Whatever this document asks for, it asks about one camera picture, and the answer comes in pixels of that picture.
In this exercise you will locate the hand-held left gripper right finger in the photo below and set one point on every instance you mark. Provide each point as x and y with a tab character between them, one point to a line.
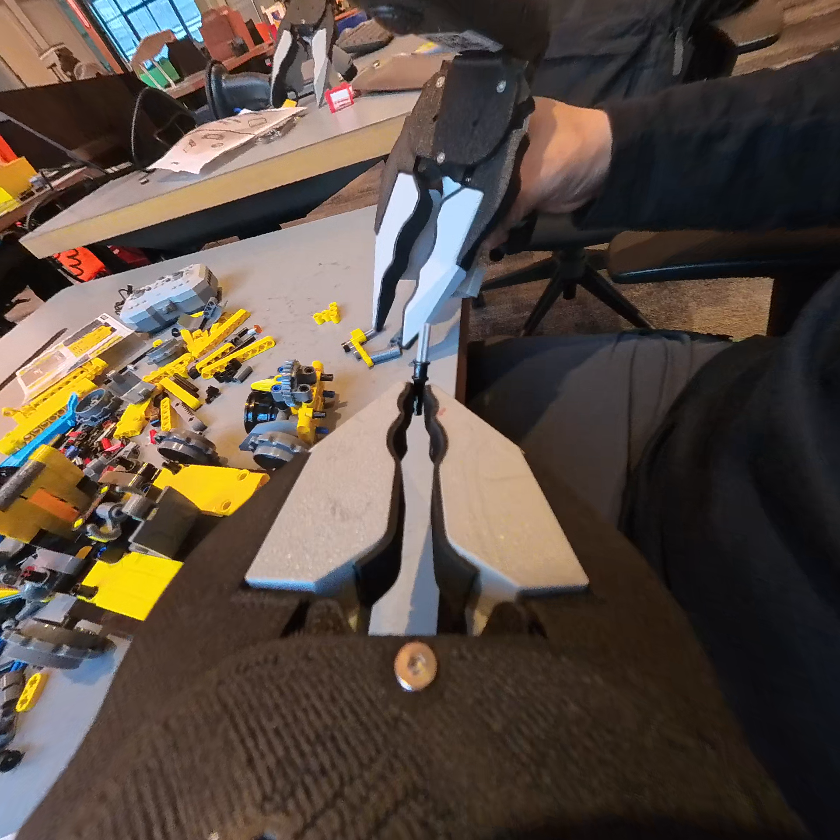
512	525

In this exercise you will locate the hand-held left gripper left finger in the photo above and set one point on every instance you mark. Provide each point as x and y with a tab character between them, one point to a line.
328	519

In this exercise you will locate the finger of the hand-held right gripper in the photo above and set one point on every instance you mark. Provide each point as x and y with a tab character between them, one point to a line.
398	223
460	223

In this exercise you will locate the small yellow angled connector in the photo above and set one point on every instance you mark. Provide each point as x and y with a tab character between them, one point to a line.
328	313

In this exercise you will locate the small yellow toy beam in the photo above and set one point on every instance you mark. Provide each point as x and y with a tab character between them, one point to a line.
361	348

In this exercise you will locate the small black pin piece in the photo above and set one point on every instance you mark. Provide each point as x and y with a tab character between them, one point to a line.
418	387

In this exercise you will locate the pile of toy parts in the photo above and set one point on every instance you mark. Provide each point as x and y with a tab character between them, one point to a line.
197	355

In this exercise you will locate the person's right forearm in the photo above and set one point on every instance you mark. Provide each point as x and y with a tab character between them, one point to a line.
722	145

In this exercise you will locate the grey desk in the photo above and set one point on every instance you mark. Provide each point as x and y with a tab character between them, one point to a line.
289	282

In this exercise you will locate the person's right hand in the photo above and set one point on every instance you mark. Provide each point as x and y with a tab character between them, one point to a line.
565	158

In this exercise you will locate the yellow grey wheel assembly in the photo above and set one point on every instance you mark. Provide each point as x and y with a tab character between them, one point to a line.
292	414

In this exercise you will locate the small red box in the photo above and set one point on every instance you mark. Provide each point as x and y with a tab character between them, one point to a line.
341	96

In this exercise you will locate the black grey pistol-shaped device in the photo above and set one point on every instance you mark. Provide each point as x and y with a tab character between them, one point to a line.
305	46

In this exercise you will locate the white paper sheet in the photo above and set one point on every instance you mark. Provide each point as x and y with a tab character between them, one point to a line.
223	138

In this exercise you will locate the long grey table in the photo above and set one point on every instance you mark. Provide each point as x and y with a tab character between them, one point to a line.
197	184

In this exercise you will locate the yellow black toy vehicle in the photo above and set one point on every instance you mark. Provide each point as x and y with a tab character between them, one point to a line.
125	584

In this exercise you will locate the grey toy battery box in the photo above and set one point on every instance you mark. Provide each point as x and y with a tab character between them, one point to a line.
168	295

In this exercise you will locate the black office chair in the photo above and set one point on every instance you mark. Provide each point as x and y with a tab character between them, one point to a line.
709	256

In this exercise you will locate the blue brick separator tool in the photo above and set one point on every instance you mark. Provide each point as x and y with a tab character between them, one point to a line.
40	420

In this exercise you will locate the yellow black sticker sheet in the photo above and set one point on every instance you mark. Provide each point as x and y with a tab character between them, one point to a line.
66	357

